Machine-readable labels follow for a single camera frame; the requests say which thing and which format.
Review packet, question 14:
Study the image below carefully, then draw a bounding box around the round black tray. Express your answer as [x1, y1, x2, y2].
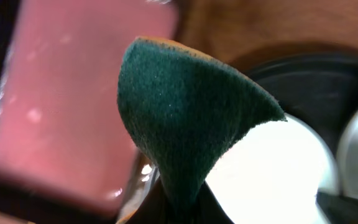
[230, 53, 358, 153]

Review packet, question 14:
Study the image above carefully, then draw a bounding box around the green scrubbing sponge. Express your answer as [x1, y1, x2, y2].
[117, 37, 285, 215]

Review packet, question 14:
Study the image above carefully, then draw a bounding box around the red rectangular tray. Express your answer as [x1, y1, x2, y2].
[0, 0, 178, 217]

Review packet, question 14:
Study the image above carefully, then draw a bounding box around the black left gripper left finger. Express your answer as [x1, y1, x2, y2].
[126, 179, 179, 224]

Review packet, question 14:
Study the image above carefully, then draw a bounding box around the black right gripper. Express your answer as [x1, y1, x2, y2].
[316, 192, 358, 224]

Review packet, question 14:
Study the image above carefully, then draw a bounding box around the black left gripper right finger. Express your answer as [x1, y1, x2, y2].
[193, 182, 234, 224]

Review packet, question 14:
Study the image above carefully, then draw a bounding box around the light blue plate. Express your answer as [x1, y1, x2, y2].
[206, 114, 339, 224]

